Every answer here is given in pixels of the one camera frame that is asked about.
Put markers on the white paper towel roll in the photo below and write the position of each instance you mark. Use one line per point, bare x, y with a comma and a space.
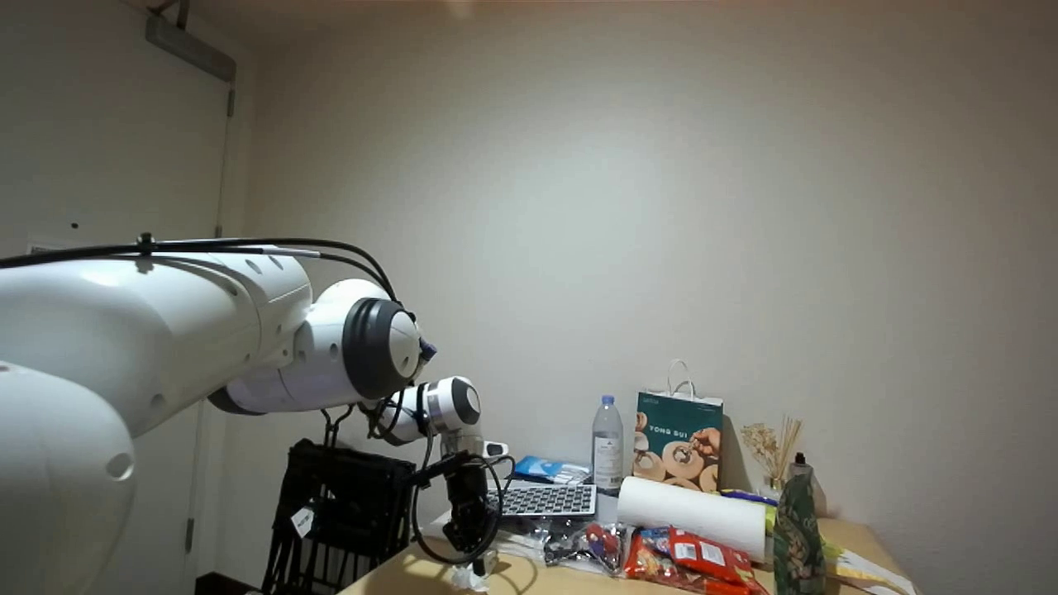
695, 513

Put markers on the clear water bottle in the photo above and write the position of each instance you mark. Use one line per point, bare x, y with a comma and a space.
605, 449

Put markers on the dark green patterned bottle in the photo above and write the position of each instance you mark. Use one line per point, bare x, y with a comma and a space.
797, 541

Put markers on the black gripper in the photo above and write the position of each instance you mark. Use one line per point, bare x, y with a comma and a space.
467, 508

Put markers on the blue snack package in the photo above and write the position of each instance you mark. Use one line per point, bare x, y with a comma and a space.
549, 471

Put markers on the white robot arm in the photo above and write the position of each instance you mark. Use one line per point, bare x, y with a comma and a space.
134, 333

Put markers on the clear bag with black item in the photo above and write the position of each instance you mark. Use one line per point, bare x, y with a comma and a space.
564, 541

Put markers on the black mesh crate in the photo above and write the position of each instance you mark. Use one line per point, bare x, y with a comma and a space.
343, 517

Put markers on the white cloth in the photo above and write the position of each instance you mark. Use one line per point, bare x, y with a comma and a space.
465, 576

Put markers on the red snack packet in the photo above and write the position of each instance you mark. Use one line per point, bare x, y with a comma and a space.
646, 562
704, 550

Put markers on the grey door closer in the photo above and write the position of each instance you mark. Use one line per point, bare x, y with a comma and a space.
185, 48

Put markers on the black white checkerboard board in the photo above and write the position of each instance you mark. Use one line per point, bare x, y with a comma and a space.
547, 502

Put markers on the green printed paper bag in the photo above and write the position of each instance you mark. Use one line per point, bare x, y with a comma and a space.
680, 425

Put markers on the wooden sticks bundle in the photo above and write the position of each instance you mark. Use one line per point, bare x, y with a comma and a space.
770, 449

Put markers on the white door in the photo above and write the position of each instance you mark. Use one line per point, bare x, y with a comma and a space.
111, 145

